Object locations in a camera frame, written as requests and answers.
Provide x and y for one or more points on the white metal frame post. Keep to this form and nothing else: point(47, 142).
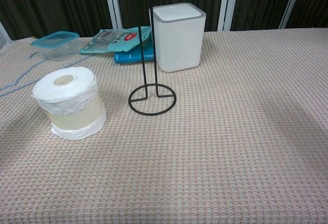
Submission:
point(3, 33)
point(114, 3)
point(292, 1)
point(228, 3)

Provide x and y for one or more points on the beige waffle tablecloth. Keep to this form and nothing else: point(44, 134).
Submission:
point(205, 144)

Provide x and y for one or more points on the blue book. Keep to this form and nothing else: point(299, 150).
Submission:
point(128, 58)

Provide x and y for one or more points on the white bin grey lid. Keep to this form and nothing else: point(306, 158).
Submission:
point(179, 44)

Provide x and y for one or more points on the white toilet paper roll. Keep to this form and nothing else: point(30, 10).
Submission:
point(69, 106)

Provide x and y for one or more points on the teal snack bag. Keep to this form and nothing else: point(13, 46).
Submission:
point(115, 40)

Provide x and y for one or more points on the clear container teal lid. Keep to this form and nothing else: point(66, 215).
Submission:
point(53, 40)

